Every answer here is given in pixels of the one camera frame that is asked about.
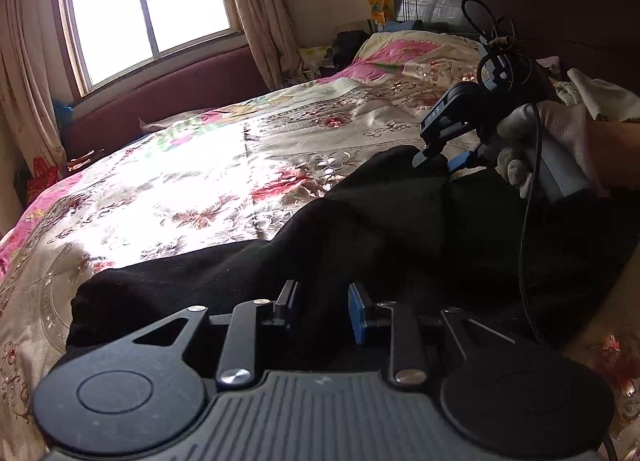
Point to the black pants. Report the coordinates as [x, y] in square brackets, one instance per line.
[406, 234]

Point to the beige left curtain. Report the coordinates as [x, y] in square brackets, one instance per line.
[25, 93]

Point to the maroon upholstered window bench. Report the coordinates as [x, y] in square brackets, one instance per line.
[217, 81]

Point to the black clothes pile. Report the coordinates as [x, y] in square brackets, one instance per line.
[344, 48]

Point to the brown tray on bench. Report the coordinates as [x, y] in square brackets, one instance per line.
[76, 164]

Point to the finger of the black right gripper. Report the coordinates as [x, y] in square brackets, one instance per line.
[407, 363]

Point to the white gloved right hand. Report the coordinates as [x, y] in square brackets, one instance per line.
[549, 142]

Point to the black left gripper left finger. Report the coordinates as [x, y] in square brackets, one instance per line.
[159, 351]

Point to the floral satin bedspread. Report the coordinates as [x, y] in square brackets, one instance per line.
[221, 176]

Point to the red bag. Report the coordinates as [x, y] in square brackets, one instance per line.
[44, 176]

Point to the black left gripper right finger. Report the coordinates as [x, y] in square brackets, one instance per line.
[432, 149]

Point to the person right forearm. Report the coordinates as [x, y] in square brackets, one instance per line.
[615, 154]

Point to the window with white frame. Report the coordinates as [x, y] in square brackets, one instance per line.
[103, 41]

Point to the blue bag by window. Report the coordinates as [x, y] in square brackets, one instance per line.
[63, 116]

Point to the yellow orange box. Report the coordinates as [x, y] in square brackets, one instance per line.
[381, 12]

